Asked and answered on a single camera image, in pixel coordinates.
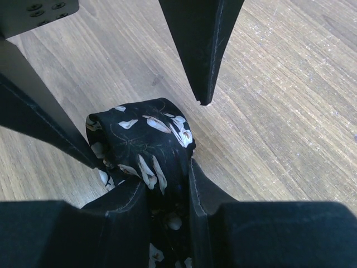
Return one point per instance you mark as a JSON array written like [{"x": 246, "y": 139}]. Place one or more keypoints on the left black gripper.
[{"x": 19, "y": 16}]

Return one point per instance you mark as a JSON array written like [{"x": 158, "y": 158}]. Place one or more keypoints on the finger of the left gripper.
[
  {"x": 28, "y": 107},
  {"x": 201, "y": 31}
]

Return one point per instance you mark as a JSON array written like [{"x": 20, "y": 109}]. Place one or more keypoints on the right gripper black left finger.
[{"x": 111, "y": 231}]

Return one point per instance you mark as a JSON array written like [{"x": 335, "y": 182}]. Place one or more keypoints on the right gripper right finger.
[{"x": 229, "y": 233}]

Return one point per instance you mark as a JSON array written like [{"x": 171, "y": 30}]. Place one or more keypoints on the black floral tie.
[{"x": 150, "y": 141}]

